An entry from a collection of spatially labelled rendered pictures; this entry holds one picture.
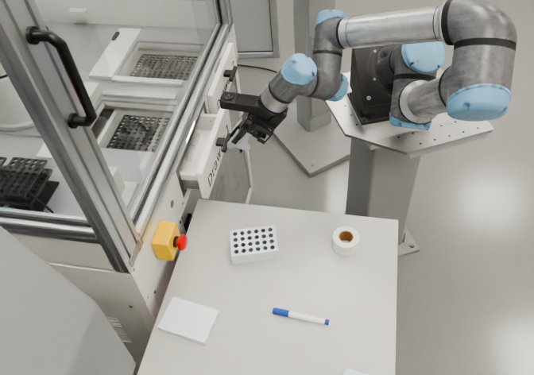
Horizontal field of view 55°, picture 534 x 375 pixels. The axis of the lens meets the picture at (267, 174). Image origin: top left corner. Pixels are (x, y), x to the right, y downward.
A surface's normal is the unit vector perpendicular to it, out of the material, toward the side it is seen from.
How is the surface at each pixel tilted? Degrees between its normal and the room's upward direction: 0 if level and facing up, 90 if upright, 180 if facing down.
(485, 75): 42
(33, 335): 69
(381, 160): 90
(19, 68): 90
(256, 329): 0
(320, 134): 3
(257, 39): 90
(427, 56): 38
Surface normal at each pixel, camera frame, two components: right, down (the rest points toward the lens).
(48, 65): 0.98, 0.09
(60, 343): 0.89, -0.15
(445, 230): -0.07, -0.67
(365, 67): 0.09, 0.04
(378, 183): 0.29, 0.70
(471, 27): -0.72, -0.14
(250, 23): -0.06, 0.75
